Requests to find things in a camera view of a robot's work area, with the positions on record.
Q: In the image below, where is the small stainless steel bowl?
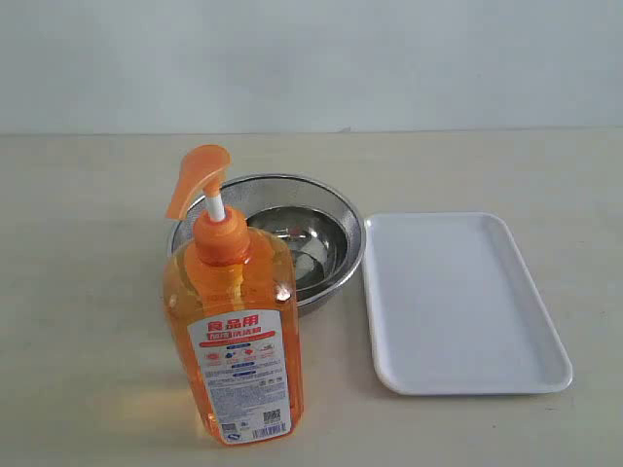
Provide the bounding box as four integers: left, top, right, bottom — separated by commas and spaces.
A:
247, 206, 348, 295

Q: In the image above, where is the orange soap pump bottle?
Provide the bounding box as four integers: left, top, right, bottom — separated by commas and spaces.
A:
163, 145, 304, 446

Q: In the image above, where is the steel mesh strainer basket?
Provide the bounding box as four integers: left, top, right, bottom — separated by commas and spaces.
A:
163, 174, 365, 334

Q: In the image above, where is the white rectangular plastic tray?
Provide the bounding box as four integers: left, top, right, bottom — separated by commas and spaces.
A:
362, 212, 573, 396

